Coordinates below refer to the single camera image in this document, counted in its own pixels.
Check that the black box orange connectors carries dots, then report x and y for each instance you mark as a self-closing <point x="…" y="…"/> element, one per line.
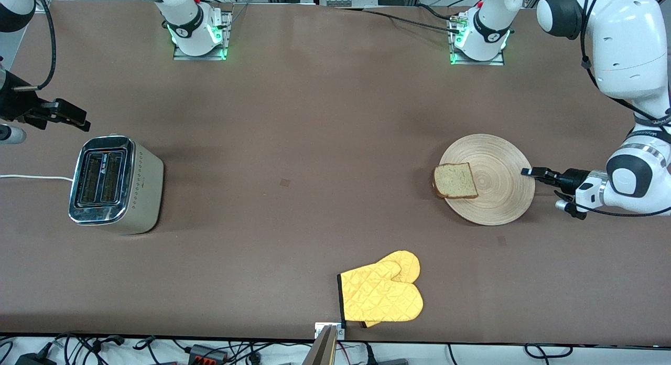
<point x="207" y="355"/>

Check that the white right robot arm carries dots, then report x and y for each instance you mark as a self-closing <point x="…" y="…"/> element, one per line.
<point x="188" y="29"/>

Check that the silver two-slot toaster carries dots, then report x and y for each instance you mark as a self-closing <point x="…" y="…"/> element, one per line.
<point x="147" y="197"/>

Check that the yellow quilted oven mitt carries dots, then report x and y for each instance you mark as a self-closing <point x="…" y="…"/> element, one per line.
<point x="380" y="294"/>

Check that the black power adapter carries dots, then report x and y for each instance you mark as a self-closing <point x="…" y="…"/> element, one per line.
<point x="34" y="361"/>

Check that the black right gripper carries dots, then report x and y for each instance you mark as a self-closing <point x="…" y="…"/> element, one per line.
<point x="14" y="103"/>

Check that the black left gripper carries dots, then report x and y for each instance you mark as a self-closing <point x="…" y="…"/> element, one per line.
<point x="569" y="179"/>

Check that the aluminium camera mount post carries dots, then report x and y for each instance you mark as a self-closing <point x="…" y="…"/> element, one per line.
<point x="325" y="349"/>

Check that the metal table corner bracket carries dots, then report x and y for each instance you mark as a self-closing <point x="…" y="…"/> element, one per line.
<point x="43" y="7"/>

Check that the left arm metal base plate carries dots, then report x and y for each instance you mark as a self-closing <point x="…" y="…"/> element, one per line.
<point x="495" y="62"/>

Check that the round wooden plate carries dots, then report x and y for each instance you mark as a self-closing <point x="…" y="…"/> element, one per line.
<point x="498" y="197"/>

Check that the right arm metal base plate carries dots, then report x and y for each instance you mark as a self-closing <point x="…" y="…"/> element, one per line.
<point x="181" y="56"/>

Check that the brown bread slice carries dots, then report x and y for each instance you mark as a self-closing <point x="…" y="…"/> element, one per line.
<point x="455" y="181"/>

